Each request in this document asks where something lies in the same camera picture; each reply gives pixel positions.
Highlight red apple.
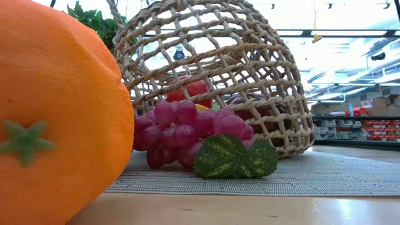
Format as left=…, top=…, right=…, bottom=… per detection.
left=164, top=74, right=214, bottom=109

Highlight orange plastic orange fruit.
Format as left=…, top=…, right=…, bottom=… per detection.
left=0, top=0, right=136, bottom=225

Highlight purple grape bunch with leaf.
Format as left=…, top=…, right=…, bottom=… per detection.
left=133, top=99, right=279, bottom=179

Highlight grey woven placemat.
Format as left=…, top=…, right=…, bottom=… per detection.
left=105, top=149, right=400, bottom=198

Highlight green leafy artificial plant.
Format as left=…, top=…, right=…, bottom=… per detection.
left=66, top=1, right=138, bottom=53

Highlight shelf with storage bins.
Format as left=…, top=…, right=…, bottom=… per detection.
left=312, top=115, right=400, bottom=141

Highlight brown cardboard boxes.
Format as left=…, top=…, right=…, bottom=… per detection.
left=371, top=95, right=400, bottom=117

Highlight woven wicker basket with handles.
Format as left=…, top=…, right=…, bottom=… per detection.
left=106, top=0, right=316, bottom=159

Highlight black aluminium table frame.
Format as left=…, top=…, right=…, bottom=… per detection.
left=313, top=139, right=400, bottom=153

